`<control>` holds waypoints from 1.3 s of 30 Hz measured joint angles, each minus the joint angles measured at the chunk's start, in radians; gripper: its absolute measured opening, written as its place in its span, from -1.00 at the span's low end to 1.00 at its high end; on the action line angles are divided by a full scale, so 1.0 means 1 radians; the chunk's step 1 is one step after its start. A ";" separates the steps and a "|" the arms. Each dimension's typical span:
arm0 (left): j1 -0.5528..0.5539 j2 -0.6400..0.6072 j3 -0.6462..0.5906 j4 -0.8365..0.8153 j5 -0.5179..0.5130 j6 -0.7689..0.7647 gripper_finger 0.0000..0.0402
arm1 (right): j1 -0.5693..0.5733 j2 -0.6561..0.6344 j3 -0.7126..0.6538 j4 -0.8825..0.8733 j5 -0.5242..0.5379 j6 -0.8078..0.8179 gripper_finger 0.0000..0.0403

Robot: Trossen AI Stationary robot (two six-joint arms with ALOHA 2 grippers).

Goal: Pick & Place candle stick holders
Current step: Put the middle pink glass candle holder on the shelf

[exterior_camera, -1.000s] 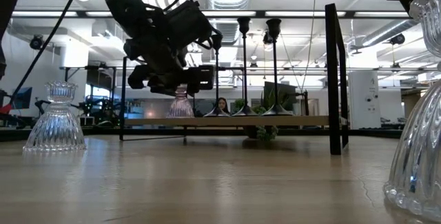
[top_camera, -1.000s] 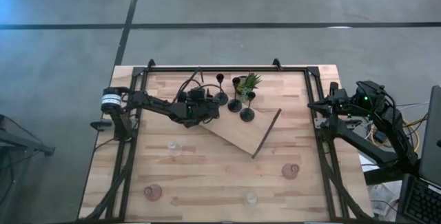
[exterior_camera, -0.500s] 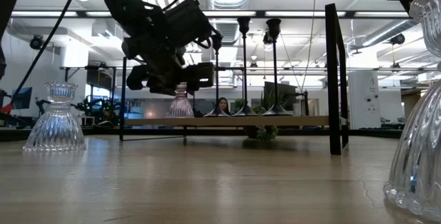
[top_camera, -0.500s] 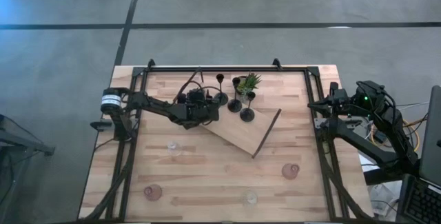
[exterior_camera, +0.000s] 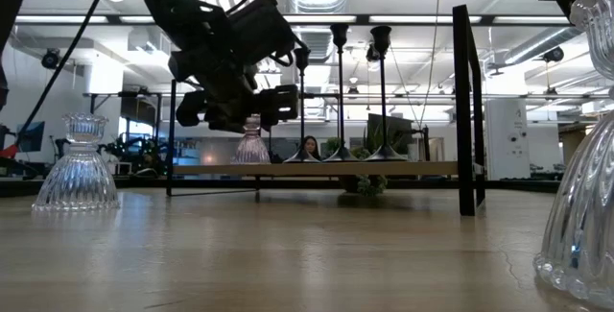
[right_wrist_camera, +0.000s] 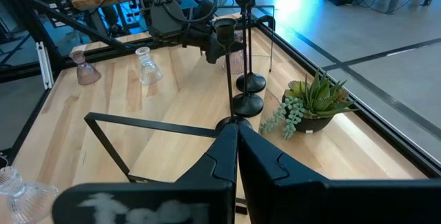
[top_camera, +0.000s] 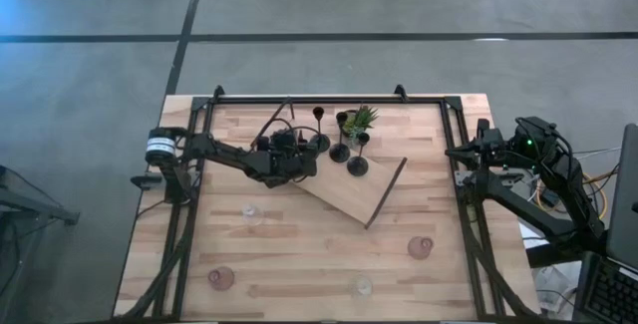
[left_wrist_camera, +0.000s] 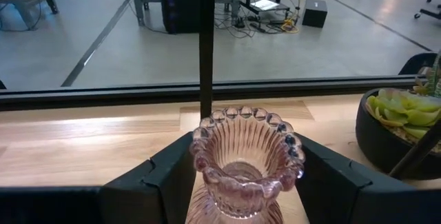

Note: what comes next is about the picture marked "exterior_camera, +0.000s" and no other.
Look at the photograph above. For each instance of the black ceiling spotlight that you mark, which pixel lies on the black ceiling spotlight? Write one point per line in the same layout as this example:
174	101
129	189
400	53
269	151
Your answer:
50	58
369	55
554	54

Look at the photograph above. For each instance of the red slanted bar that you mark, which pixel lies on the red slanted bar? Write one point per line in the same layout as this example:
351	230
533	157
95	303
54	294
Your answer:
8	151

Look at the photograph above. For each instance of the wooden shelf with black frame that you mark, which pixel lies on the wooden shelf with black frame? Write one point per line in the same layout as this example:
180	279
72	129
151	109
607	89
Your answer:
384	169

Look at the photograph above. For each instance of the black table border rail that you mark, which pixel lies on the black table border rail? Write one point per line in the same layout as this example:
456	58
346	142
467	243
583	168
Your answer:
527	186

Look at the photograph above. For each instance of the person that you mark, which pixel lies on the person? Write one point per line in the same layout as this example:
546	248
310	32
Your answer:
312	146

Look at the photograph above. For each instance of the black overhead light bar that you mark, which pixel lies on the black overhead light bar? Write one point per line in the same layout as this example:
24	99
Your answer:
364	19

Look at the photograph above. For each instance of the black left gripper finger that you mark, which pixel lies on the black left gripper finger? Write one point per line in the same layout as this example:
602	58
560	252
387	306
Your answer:
191	108
279	105

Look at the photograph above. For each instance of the dark monitor screen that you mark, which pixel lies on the dark monitor screen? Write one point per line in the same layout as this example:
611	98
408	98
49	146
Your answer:
398	132

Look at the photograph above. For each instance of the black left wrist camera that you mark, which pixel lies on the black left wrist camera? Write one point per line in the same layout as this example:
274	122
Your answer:
261	29

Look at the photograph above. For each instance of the blue background monitor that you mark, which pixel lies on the blue background monitor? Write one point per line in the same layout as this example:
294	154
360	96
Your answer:
32	136

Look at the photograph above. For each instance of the potted green succulent plant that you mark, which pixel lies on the potted green succulent plant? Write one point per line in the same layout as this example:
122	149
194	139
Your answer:
369	186

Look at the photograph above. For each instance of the pink ribbed glass candle holder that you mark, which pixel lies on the pink ribbed glass candle holder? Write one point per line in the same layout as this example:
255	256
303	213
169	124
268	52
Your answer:
250	151

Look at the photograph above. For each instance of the clear ribbed glass candle holder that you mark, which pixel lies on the clear ribbed glass candle holder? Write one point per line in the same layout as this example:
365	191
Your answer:
585	206
77	182

